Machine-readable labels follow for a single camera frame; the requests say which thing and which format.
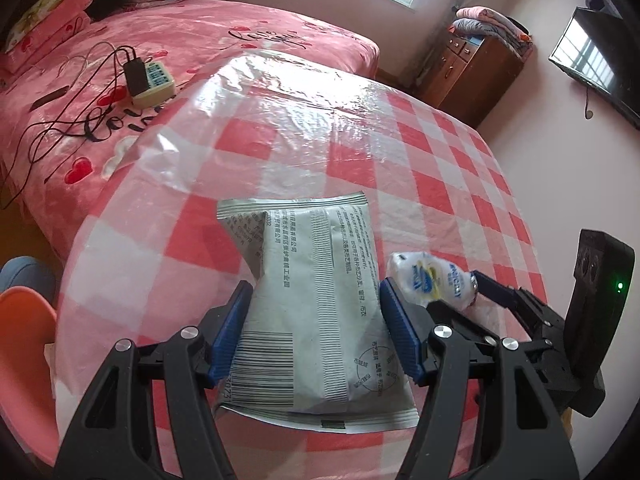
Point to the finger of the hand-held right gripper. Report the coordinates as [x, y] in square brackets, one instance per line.
[465, 322]
[500, 292]

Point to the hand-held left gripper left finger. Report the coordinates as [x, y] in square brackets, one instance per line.
[227, 335]

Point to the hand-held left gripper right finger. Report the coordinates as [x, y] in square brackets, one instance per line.
[400, 330]

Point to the white packet blue yellow print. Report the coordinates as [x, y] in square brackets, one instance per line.
[430, 280]

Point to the silver grey snack packet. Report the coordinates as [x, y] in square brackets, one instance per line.
[310, 310]

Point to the orange plastic bin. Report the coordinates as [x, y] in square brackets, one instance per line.
[20, 350]

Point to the red white checked tablecloth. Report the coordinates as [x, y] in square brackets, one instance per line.
[350, 125]

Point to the person's leg in jeans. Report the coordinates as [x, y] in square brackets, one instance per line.
[25, 270]

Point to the brown wooden cabinet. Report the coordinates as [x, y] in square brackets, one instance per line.
[470, 80]

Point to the beige power strip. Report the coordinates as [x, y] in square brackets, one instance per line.
[160, 82]

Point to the folded blankets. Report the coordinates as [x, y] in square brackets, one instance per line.
[490, 25]

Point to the black charger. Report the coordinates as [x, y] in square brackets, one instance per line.
[135, 77]

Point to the black phone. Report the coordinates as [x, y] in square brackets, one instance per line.
[49, 98]

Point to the small black device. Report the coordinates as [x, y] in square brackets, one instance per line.
[596, 2]

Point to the bed with pink blanket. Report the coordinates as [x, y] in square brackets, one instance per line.
[225, 25]

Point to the pink heart pillow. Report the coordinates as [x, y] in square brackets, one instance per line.
[70, 25]

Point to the black garment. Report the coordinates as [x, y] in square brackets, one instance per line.
[112, 0]

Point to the floral yellow pillow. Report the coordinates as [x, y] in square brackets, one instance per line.
[30, 20]

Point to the black wall television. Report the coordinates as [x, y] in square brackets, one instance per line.
[595, 55]

